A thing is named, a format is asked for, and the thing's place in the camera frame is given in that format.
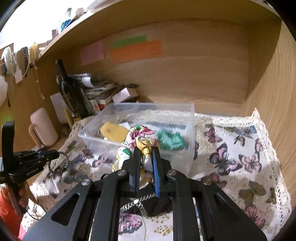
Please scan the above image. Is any yellow sponge block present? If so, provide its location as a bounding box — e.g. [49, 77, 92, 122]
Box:
[99, 121, 130, 144]

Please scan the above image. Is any green mesh cloth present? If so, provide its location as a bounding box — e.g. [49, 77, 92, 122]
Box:
[157, 130, 185, 150]

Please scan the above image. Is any white fluffy cloth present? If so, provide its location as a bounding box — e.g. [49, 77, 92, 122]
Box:
[104, 121, 132, 141]

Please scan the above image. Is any floral print cloth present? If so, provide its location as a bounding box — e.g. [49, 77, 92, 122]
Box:
[112, 126, 159, 189]

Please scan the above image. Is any black white patterned scarf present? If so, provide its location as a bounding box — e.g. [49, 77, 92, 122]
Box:
[120, 193, 173, 217]

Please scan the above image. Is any person's left hand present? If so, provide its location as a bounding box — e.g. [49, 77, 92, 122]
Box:
[7, 181, 29, 208]

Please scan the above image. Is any pink ceramic mug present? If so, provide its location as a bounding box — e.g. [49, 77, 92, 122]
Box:
[29, 108, 58, 149]

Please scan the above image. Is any white paper sheet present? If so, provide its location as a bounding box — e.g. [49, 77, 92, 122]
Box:
[50, 92, 67, 124]

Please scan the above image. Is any butterfly print lace tablecloth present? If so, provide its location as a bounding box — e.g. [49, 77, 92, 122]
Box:
[30, 111, 292, 240]

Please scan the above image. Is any dark wine bottle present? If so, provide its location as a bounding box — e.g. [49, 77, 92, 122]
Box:
[55, 59, 89, 121]

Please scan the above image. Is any stack of papers and magazines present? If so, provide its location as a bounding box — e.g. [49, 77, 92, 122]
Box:
[70, 73, 119, 115]

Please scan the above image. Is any clear plastic storage box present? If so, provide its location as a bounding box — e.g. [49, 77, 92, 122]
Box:
[78, 103, 195, 175]

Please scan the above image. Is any small white cardboard box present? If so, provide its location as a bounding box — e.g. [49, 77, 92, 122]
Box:
[112, 87, 138, 103]

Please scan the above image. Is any pink paper note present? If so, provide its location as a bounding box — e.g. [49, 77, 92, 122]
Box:
[80, 41, 104, 66]

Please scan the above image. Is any green paper note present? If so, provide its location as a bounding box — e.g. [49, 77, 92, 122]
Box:
[111, 35, 147, 49]

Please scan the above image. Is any orange paper note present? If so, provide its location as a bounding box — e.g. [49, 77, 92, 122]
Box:
[110, 40, 163, 64]

